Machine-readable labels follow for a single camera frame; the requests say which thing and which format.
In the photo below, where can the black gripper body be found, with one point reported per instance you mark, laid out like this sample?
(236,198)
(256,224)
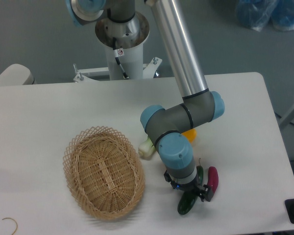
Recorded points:
(191,187)

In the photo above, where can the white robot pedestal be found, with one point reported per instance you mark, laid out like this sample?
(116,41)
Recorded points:
(125,61)

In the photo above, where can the green bok choy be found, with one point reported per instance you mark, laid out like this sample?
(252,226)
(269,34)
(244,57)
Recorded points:
(146,149)

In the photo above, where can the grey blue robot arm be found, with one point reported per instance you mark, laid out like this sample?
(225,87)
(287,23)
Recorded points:
(199,106)

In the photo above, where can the purple eggplant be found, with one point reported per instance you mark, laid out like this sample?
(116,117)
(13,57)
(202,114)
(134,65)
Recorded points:
(213,179)

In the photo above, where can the woven wicker basket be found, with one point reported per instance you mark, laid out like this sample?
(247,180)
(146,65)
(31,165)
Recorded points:
(103,173)

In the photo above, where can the dark green cucumber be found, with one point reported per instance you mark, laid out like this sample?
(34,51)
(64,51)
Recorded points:
(188,199)

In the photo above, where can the white chair back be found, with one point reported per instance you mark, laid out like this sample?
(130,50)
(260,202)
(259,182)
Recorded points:
(16,75)

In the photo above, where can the yellow bell pepper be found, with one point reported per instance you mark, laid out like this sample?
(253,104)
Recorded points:
(190,135)

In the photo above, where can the blue plastic bag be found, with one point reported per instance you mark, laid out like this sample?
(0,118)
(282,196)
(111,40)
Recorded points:
(256,14)

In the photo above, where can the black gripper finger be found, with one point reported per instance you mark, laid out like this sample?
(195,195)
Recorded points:
(206,193)
(168,178)

